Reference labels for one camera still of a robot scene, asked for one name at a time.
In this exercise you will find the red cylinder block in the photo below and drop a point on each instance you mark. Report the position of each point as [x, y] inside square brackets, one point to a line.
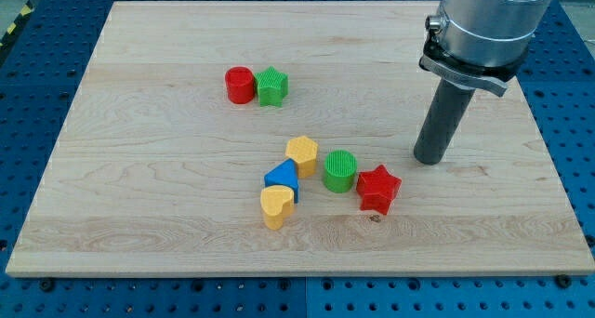
[239, 82]

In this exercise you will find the red star block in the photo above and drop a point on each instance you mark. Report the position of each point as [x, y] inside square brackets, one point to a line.
[377, 189]

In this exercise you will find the black bolt left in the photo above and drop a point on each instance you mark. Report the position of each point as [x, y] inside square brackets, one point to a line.
[46, 285]

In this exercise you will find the yellow hexagon block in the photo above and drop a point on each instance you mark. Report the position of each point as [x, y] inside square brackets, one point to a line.
[303, 151]

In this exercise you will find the green star block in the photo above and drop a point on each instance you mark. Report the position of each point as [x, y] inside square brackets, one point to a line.
[272, 87]

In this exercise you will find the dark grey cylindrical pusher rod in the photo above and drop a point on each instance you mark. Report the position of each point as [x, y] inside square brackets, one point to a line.
[443, 117]

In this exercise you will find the blue triangle block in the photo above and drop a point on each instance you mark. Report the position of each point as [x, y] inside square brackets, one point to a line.
[284, 174]

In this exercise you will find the black bolt right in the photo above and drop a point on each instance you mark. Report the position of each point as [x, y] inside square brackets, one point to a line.
[563, 281]

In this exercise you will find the black bolt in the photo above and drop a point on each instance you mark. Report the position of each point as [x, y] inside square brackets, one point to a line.
[563, 281]
[46, 285]

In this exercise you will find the light wooden board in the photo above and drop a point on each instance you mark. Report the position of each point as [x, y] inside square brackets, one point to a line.
[156, 173]

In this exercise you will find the yellow heart block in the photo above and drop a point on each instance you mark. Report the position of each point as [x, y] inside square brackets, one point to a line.
[277, 204]

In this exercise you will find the green cylinder block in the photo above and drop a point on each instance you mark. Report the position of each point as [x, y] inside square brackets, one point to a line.
[340, 167]

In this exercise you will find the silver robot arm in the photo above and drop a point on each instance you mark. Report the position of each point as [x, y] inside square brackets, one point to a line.
[480, 44]

